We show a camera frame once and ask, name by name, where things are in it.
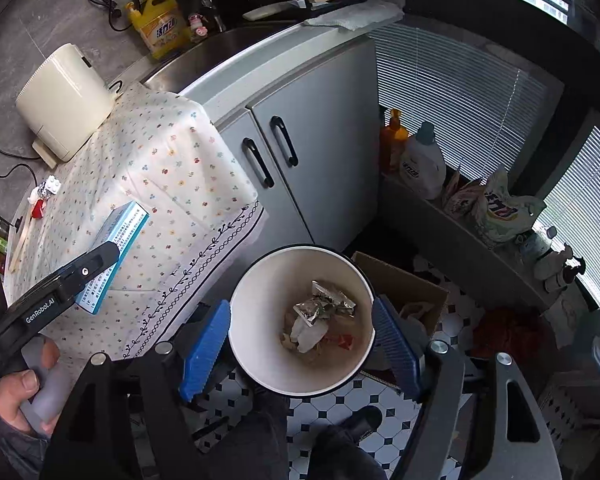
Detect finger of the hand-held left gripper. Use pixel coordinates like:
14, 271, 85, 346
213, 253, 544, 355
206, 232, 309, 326
55, 241, 122, 307

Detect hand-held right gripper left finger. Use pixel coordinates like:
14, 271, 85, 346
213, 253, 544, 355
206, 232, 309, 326
40, 300, 232, 480

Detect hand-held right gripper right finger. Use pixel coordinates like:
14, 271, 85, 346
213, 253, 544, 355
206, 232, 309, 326
371, 295, 563, 480

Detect blue paper box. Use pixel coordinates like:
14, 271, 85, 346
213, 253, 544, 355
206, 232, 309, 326
75, 201, 150, 315

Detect white trash bin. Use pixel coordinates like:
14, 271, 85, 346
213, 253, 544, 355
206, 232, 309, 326
228, 245, 377, 401

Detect silver foil wrapper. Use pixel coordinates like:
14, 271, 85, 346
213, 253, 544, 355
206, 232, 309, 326
293, 281, 357, 321

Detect white tissue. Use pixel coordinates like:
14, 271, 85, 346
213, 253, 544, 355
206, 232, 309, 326
290, 317, 331, 353

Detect person's left forearm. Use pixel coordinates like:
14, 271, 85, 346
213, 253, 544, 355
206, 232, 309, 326
0, 410, 56, 480

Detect person's left hand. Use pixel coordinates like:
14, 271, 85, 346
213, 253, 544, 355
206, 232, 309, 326
0, 336, 62, 437

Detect cardboard box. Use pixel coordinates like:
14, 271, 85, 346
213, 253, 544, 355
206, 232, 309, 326
352, 251, 449, 377

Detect red cloth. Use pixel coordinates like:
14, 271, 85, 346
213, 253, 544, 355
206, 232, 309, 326
472, 307, 557, 367

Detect floral white tablecloth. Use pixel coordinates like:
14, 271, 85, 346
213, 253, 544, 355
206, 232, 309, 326
2, 82, 271, 361

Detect cream air fryer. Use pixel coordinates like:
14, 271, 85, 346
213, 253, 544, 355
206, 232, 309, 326
15, 43, 123, 170

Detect beige detergent pouch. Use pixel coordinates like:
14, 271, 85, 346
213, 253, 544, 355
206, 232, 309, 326
442, 169, 487, 217

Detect small white pump bottle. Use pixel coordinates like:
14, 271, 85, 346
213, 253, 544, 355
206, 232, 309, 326
520, 225, 587, 294

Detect white green detergent pouch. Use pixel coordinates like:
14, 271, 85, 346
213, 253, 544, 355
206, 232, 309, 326
475, 167, 547, 247

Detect white plastic basket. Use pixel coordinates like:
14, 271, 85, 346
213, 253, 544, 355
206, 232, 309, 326
537, 370, 600, 453

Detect white laundry detergent bottle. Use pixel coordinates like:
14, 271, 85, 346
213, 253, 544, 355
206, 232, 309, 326
400, 121, 447, 200

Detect orange bottle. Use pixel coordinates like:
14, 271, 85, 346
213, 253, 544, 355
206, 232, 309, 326
379, 109, 410, 174

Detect white window blinds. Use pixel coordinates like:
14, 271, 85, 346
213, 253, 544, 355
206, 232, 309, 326
370, 25, 552, 173
534, 125, 600, 307

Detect grey sink cabinet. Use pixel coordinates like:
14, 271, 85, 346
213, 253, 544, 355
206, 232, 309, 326
180, 24, 382, 261

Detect yellow detergent bottle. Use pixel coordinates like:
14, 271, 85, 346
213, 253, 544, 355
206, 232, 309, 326
125, 0, 192, 61

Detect steel sink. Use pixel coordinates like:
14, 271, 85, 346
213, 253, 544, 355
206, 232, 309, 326
140, 27, 301, 92

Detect pink figurine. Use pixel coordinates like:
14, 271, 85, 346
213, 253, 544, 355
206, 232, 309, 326
187, 12, 209, 44

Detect steel faucet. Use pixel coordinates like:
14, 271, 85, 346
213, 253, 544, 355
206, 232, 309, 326
201, 0, 227, 33

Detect white dish cloth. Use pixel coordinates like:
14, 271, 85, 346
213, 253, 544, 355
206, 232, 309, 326
305, 1, 405, 31

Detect black power cable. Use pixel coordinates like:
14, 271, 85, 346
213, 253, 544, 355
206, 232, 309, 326
0, 140, 42, 196

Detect black cabinet handle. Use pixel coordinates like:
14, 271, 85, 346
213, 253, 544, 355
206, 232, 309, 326
270, 116, 299, 168
242, 138, 275, 189

